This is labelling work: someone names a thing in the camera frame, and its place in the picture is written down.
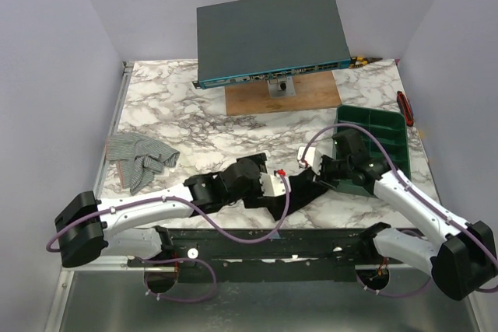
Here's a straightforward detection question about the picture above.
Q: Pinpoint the green divided plastic tray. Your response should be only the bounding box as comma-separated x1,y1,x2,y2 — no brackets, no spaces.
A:
330,104,412,197

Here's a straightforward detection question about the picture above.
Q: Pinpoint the grey network switch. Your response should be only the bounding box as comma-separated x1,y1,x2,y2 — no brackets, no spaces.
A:
193,0,351,89

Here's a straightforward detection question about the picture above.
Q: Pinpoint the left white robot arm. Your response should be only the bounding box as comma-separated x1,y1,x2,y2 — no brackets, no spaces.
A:
47,153,267,268

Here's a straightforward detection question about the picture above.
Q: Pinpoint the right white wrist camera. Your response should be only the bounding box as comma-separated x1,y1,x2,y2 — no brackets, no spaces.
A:
296,146,323,176

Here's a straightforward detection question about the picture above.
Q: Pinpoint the purple cable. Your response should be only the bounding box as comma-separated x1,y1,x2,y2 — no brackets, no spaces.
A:
301,124,498,297
46,170,292,302

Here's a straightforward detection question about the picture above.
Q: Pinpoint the grey striped underwear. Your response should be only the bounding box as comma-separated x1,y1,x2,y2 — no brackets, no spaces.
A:
106,133,180,195

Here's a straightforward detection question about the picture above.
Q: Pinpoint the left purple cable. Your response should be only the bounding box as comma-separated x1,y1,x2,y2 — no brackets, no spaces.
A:
46,170,292,302

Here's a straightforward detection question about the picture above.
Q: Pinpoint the aluminium frame rail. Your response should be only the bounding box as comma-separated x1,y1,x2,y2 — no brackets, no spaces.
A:
44,61,135,332

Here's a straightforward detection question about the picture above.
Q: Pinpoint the black metal base rail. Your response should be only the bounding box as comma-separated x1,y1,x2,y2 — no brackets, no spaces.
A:
126,225,405,285

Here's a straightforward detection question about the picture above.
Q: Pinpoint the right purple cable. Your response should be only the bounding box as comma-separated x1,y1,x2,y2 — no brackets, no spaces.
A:
301,124,498,297

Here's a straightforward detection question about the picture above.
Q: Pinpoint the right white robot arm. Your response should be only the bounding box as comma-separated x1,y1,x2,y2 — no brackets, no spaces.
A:
300,123,497,300

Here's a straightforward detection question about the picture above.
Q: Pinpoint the grey metal stand bracket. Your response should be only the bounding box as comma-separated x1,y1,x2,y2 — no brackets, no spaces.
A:
267,76,296,99

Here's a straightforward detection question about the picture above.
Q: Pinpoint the red black utility knife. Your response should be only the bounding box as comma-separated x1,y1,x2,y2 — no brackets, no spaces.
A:
396,91,415,127

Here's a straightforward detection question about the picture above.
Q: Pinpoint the black underwear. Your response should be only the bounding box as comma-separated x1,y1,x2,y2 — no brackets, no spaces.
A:
243,169,328,221

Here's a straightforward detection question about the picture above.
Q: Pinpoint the brown plywood board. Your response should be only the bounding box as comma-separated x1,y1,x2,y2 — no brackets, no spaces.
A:
225,71,342,116

